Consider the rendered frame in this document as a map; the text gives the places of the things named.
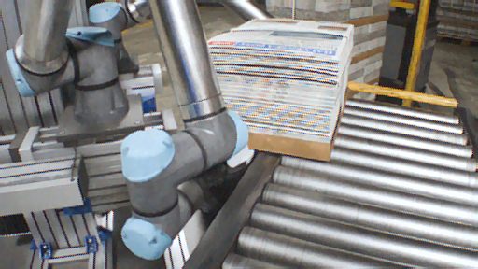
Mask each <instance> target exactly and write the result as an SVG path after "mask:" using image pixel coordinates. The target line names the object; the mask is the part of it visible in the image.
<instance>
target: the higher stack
mask: <svg viewBox="0 0 478 269"><path fill-rule="evenodd" d="M390 3H391V0H373V4H372V6H373V9H372V15H373V17H375V16H378V15H385V14H387V13H388V11H389V4H390ZM369 24H370V28H369V33H368V36H369V37H368V39H367V41H369V43H368V49H367V51H370V50H375V49H377V48H380V47H383V46H384V45H385V32H386V25H387V21H378V22H375V23H369ZM382 55H383V53H382V52H381V53H378V54H375V55H373V56H371V57H370V58H366V59H365V61H366V64H365V67H364V73H363V75H362V76H364V77H363V84H365V83H367V82H369V81H371V80H372V79H376V78H378V76H379V73H380V68H381V67H382V66H381V62H382V57H383V56H382ZM375 98H376V97H375V94H374V93H366V92H360V99H368V100H374V101H375Z"/></svg>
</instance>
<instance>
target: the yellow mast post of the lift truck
mask: <svg viewBox="0 0 478 269"><path fill-rule="evenodd" d="M429 3H430V0H418V1H417V7H416V13H415V25H414V28H413V33H412V40H411V44H410V45H411V47H410V50H409V56H408V60H407V63H408V64H407V66H406V70H405V77H404V80H403V87H402V90H403V91H407V92H413V91H414V86H415V81H416V75H417V71H418V69H417V68H418V66H419V62H420V61H419V60H420V56H421V50H422V48H423V46H422V45H423V41H424V35H425V30H426V27H427V26H426V24H427V19H428V13H429V6H430V4H429ZM411 102H412V100H409V99H405V98H401V99H400V103H399V106H408V107H410V104H411Z"/></svg>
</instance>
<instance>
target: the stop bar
mask: <svg viewBox="0 0 478 269"><path fill-rule="evenodd" d="M347 84H349V85H348V90H354V91H361V92H366V93H374V94H380V95H386V96H393V97H399V98H405V99H409V100H412V101H417V102H424V103H429V104H435V105H441V106H451V107H457V99H451V98H444V97H439V96H433V95H426V94H424V93H420V92H407V91H401V90H394V89H388V88H387V87H381V86H373V85H367V84H360V83H353V82H347Z"/></svg>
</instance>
